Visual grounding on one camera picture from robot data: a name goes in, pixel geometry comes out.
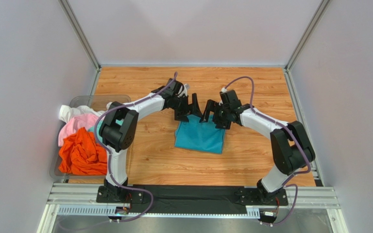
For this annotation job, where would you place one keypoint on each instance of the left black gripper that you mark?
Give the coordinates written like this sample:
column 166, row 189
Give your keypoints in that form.
column 189, row 108

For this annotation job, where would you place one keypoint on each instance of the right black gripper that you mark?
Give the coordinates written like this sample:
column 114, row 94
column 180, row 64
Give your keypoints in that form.
column 217, row 112

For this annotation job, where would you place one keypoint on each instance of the teal t shirt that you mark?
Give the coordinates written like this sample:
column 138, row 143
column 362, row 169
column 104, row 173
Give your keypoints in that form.
column 199, row 136

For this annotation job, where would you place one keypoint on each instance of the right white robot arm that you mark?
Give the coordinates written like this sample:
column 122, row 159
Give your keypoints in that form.
column 292, row 151

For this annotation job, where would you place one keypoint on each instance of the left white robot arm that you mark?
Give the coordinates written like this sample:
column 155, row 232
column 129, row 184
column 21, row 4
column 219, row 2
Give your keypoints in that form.
column 118, row 127

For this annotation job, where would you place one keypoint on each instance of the mint green t shirt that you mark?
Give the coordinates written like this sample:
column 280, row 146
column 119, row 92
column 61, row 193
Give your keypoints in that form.
column 96, row 130

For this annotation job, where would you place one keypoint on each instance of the clear plastic bin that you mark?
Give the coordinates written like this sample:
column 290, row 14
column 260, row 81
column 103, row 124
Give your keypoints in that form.
column 97, row 103

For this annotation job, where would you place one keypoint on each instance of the pink t shirt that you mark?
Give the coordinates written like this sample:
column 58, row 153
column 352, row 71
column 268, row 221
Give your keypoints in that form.
column 74, row 123

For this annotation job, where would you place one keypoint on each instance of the orange t shirt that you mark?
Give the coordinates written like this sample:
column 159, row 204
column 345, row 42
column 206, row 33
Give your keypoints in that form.
column 82, row 156

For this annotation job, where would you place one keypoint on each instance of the white t shirt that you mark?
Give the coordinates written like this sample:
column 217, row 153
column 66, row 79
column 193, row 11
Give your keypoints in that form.
column 66, row 113

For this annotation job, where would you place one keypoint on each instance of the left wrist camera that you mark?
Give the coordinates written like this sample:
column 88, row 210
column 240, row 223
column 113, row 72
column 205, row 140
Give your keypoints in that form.
column 184, row 90

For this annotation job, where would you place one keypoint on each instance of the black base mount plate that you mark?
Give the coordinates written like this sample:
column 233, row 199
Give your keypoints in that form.
column 189, row 199

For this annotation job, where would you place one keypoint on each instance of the aluminium front frame rail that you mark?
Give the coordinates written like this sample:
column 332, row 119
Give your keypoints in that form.
column 83, row 199

